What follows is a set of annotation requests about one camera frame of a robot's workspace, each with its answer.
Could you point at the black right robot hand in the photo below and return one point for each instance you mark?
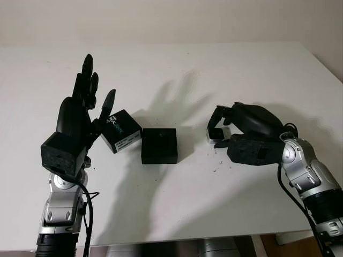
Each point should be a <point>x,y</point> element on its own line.
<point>257,120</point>

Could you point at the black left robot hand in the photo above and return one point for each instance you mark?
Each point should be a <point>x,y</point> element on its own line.
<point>71,117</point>

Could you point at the small silver depth camera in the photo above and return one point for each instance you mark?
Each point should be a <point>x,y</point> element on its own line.
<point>215,134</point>

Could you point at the black box base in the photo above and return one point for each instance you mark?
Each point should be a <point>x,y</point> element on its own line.
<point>159,150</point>

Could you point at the silver robot torso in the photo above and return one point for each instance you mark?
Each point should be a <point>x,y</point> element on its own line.
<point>214,247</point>

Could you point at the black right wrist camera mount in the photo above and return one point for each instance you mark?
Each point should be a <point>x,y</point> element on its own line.
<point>249,151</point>

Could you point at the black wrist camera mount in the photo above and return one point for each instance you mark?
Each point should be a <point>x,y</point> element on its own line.
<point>61,152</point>
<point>249,151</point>

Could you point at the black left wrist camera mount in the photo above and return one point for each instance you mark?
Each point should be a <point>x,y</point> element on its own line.
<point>61,152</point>

